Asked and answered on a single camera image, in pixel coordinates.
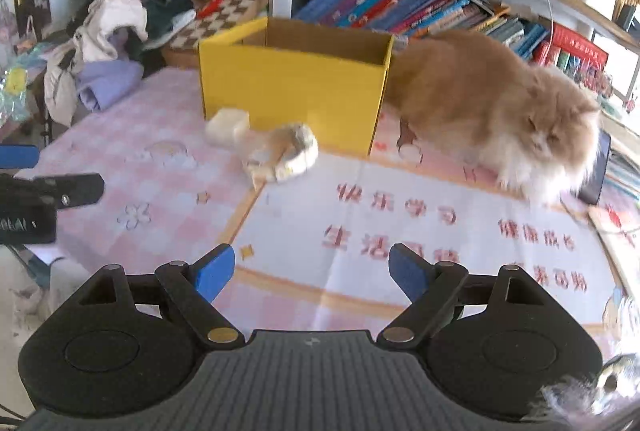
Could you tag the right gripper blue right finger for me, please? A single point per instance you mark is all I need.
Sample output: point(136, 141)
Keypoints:
point(432, 289)

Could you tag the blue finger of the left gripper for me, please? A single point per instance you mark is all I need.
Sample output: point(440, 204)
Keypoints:
point(52, 192)
point(18, 156)

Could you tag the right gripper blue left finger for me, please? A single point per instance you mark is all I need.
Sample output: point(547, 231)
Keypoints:
point(189, 291)

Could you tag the pink checkered tablecloth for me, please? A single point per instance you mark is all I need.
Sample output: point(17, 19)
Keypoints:
point(311, 253)

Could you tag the cream wrist watch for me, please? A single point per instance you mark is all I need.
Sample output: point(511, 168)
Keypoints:
point(279, 155)

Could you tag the cream eraser block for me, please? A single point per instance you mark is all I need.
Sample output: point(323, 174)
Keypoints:
point(227, 127)

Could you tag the pile of clothes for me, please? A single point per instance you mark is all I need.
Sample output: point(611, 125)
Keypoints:
point(103, 59)

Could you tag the black phone on table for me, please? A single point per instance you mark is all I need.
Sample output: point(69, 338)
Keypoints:
point(591, 189)

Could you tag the orange fluffy cat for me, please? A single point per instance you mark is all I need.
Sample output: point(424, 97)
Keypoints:
point(472, 97)

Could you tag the yellow cardboard box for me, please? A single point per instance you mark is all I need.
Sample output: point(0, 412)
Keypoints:
point(282, 71)

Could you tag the wooden chess board box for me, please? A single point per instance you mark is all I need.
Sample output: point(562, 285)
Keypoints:
point(182, 50)

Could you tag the red book box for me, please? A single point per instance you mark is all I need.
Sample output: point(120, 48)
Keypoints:
point(569, 51)

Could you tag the row of leaning books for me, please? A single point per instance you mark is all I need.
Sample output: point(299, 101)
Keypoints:
point(409, 20)

